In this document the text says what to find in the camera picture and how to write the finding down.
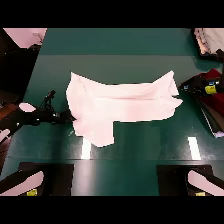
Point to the white T-shirt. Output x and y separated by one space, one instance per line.
126 103

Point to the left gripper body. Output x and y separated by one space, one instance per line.
67 117

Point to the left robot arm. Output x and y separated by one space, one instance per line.
20 120

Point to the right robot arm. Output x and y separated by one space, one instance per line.
206 181

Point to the white striped garment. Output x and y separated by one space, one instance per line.
210 38

